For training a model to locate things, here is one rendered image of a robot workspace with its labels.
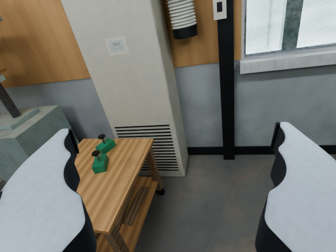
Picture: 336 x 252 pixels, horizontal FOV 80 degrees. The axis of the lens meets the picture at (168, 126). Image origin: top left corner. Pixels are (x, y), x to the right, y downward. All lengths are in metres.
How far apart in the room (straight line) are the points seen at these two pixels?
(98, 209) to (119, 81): 0.79
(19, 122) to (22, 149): 0.24
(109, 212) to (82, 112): 1.26
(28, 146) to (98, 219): 0.92
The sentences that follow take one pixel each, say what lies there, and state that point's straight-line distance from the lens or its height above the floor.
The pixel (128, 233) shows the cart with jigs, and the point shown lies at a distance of 1.38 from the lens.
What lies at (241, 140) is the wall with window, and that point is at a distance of 1.88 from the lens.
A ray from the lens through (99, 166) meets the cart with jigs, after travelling 1.23.
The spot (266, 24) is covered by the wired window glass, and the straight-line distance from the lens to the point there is 1.60.
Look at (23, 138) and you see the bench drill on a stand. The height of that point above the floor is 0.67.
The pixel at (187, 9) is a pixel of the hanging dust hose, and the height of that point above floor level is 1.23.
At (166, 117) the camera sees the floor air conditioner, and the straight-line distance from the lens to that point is 1.43.
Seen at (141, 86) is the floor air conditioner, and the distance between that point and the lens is 1.36.
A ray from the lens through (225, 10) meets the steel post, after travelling 1.38.
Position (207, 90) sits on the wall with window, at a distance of 1.62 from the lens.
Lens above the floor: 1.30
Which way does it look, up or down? 32 degrees down
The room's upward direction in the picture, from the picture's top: 12 degrees counter-clockwise
